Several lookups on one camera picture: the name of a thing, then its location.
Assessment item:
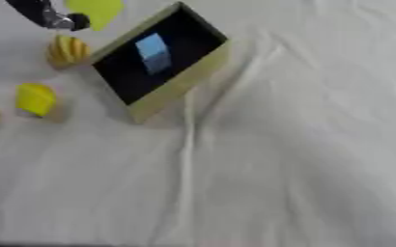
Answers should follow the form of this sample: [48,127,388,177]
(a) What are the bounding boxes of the light blue cube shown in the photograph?
[133,32,175,76]

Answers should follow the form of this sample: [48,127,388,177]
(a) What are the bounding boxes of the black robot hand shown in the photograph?
[5,0,92,32]

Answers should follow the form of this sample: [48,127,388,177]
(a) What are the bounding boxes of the tan cardboard box black inside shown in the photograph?
[88,1,232,124]

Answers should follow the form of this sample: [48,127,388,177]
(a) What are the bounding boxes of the yellow wedge block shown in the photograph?
[14,82,60,118]

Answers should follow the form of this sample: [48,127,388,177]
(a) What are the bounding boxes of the yellow ridged toy fruit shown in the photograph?
[45,34,94,69]

